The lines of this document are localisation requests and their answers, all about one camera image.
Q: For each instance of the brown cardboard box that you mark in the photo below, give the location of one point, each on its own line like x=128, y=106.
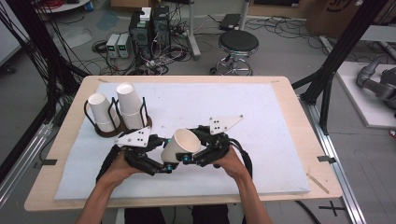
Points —
x=336, y=15

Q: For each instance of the tall stack of white cups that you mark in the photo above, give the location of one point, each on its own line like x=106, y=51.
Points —
x=132, y=105

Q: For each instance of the black tape cross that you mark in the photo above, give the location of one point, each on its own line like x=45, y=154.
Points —
x=332, y=207

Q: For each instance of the white desk leg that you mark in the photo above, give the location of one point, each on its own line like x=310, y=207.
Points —
x=243, y=14
x=192, y=34

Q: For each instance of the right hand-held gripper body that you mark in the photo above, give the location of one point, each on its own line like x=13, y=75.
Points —
x=218, y=146

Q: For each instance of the white table leg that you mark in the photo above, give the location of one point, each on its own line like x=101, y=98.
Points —
x=120, y=217

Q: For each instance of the white power strip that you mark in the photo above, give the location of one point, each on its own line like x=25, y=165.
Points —
x=155, y=64

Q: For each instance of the aluminium floor rail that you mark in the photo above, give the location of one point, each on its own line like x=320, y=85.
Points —
x=339, y=177
x=21, y=165

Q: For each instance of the white platform board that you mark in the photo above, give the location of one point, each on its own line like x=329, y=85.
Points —
x=367, y=109

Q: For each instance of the black round stool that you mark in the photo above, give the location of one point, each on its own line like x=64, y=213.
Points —
x=238, y=42

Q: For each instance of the small white box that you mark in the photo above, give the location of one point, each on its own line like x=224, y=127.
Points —
x=145, y=14

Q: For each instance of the person's left hand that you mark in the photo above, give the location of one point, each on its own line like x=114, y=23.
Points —
x=120, y=172

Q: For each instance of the thin wooden stick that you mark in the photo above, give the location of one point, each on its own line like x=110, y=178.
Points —
x=318, y=183

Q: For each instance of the grey power supply unit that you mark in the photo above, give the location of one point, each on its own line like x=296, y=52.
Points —
x=112, y=45
x=124, y=46

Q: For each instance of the person's dark trouser leg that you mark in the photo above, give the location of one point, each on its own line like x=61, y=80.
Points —
x=146, y=216
x=211, y=215

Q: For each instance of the short stack of white cups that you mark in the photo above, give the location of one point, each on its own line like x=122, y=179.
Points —
x=102, y=110

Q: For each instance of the white paper cup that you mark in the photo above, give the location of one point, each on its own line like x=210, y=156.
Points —
x=180, y=146

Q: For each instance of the white foam mat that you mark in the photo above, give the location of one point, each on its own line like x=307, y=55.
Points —
x=264, y=140

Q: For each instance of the black tape strip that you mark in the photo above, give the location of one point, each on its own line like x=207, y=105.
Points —
x=327, y=159
x=46, y=163

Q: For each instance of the white round table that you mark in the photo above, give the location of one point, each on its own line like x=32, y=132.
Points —
x=67, y=6

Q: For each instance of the black frame post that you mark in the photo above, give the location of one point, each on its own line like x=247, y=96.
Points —
x=342, y=46
x=43, y=56

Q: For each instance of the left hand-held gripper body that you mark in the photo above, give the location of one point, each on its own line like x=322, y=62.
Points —
x=134, y=138

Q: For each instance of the person's right hand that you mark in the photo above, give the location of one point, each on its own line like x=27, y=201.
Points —
x=235, y=165

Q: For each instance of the black computer tower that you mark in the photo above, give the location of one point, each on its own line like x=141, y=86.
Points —
x=140, y=37
x=161, y=26

